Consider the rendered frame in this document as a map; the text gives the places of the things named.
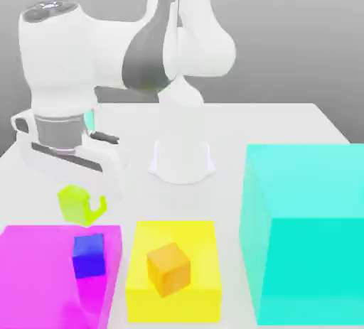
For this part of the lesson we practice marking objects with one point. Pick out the large magenta box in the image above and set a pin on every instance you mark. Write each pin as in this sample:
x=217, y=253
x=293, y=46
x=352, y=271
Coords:
x=34, y=277

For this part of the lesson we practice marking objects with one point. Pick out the large yellow box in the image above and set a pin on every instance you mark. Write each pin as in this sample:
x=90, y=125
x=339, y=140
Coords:
x=199, y=249

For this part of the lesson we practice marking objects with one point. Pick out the small orange cube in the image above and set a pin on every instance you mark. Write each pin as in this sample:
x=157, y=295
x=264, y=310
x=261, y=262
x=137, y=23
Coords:
x=169, y=269

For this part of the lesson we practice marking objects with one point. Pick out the large cyan box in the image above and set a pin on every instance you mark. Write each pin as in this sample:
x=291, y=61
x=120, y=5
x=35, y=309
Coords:
x=307, y=221

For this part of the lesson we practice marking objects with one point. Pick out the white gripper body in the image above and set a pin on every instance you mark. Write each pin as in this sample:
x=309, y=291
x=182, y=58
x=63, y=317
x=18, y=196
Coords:
x=91, y=155

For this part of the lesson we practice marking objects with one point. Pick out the small blue cube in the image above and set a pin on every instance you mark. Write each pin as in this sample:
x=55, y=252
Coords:
x=88, y=258

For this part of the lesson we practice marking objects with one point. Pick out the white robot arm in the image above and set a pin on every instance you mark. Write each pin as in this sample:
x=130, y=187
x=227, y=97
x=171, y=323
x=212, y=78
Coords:
x=71, y=59

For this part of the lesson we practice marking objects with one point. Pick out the small lime green cube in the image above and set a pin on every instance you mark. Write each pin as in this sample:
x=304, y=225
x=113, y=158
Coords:
x=72, y=206

